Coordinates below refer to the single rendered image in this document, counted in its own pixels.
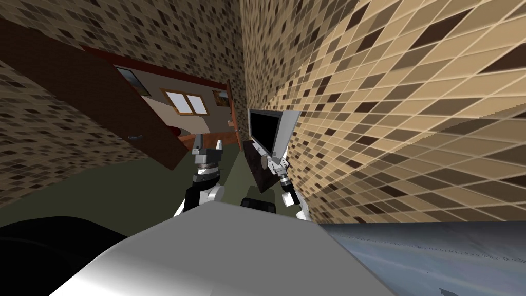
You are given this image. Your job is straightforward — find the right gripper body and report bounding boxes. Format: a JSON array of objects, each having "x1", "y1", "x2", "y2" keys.
[{"x1": 267, "y1": 153, "x2": 290, "y2": 177}]

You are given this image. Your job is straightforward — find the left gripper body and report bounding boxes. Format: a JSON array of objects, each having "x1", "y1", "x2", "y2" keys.
[{"x1": 192, "y1": 147, "x2": 224, "y2": 170}]

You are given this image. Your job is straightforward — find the dark brown cabinet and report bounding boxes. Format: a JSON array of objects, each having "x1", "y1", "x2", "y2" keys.
[{"x1": 242, "y1": 139, "x2": 285, "y2": 195}]

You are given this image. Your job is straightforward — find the grey framed black television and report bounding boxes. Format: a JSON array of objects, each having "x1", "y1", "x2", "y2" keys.
[{"x1": 247, "y1": 108, "x2": 303, "y2": 162}]

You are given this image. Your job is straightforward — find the wooden framed window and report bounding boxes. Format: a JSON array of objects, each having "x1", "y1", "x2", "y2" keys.
[{"x1": 160, "y1": 88, "x2": 210, "y2": 117}]

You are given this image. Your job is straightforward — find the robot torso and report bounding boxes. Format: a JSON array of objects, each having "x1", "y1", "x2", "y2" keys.
[{"x1": 49, "y1": 196, "x2": 399, "y2": 296}]

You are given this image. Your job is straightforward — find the brown door leaf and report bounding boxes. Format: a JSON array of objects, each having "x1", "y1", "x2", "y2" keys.
[{"x1": 0, "y1": 16, "x2": 191, "y2": 172}]

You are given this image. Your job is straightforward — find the grey blue flat slab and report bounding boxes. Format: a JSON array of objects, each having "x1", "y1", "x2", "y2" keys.
[{"x1": 320, "y1": 221, "x2": 526, "y2": 296}]

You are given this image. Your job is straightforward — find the small framed wall picture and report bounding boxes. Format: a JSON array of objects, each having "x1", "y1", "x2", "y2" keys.
[{"x1": 212, "y1": 89, "x2": 231, "y2": 108}]

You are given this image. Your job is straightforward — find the large framed wall picture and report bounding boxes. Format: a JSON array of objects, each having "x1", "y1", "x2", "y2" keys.
[{"x1": 115, "y1": 65, "x2": 153, "y2": 98}]

